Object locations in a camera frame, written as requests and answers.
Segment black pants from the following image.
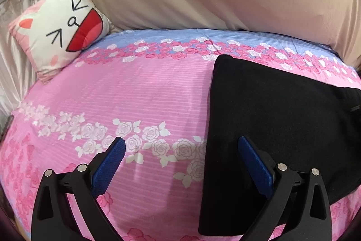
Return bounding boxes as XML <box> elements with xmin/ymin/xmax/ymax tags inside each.
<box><xmin>198</xmin><ymin>55</ymin><xmax>361</xmax><ymax>236</ymax></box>

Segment cat face pillow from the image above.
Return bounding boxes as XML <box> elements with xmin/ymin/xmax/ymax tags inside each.
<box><xmin>8</xmin><ymin>0</ymin><xmax>115</xmax><ymax>85</ymax></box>

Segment pink floral bedsheet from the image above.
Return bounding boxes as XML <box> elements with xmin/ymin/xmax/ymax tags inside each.
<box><xmin>0</xmin><ymin>29</ymin><xmax>361</xmax><ymax>241</ymax></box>

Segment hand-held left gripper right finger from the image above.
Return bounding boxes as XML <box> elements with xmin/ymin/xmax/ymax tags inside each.
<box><xmin>238</xmin><ymin>136</ymin><xmax>334</xmax><ymax>241</ymax></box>

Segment pale satin curtain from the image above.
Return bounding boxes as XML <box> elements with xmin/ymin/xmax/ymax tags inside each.
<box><xmin>0</xmin><ymin>0</ymin><xmax>43</xmax><ymax>120</ymax></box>

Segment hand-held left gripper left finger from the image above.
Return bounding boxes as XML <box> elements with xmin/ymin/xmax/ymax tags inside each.
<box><xmin>32</xmin><ymin>136</ymin><xmax>126</xmax><ymax>241</ymax></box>

